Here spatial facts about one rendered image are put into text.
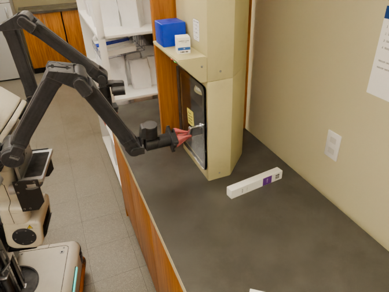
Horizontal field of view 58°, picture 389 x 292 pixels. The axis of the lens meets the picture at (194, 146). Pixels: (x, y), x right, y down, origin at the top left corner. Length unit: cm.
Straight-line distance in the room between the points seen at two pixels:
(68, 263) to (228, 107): 136
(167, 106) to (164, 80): 13
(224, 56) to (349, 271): 86
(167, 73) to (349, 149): 87
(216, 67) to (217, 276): 75
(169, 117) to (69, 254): 106
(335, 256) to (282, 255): 18
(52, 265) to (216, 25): 164
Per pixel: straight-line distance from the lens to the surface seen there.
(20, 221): 178
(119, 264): 254
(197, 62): 131
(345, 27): 137
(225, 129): 148
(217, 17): 131
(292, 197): 153
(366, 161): 139
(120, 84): 171
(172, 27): 145
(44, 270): 228
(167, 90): 172
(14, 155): 139
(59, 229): 293
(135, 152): 144
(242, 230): 136
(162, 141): 145
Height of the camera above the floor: 189
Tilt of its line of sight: 31 degrees down
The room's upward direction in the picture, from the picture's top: 2 degrees counter-clockwise
